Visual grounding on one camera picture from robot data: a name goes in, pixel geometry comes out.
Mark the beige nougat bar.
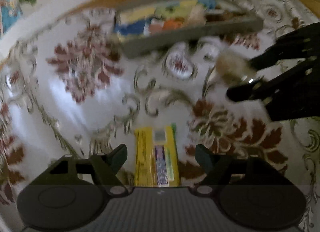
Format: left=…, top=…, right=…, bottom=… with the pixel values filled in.
left=186, top=4, right=206, bottom=25

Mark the floral white bedspread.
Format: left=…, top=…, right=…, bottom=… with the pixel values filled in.
left=1, top=0, right=319, bottom=231

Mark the sausage pack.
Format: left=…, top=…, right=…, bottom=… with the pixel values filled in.
left=148, top=19, right=164, bottom=35

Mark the anime girl poster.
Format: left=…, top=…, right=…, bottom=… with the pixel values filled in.
left=0, top=0, right=22, bottom=37

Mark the grey tray with drawing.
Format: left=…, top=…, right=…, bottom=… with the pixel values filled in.
left=112, top=0, right=264, bottom=58

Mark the yellow snack box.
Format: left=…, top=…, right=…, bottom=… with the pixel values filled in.
left=135, top=124, right=181, bottom=188

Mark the orange tangerine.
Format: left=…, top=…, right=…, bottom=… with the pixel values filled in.
left=162, top=20, right=183, bottom=31

